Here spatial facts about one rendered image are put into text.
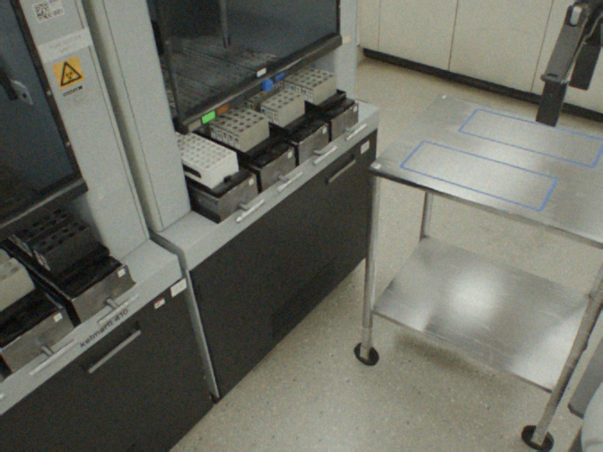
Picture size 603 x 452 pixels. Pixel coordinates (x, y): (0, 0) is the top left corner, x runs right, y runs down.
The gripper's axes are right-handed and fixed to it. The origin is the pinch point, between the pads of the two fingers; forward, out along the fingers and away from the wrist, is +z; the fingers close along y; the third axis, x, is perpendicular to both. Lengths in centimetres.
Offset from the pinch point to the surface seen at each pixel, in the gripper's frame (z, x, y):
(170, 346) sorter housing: 72, 66, -40
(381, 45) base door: 107, 168, 219
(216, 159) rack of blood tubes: 34, 72, -10
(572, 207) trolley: 38.0, -1.8, 27.2
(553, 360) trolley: 92, -10, 31
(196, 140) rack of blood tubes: 34, 83, -7
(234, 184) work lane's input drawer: 39, 67, -10
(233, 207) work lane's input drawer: 45, 66, -12
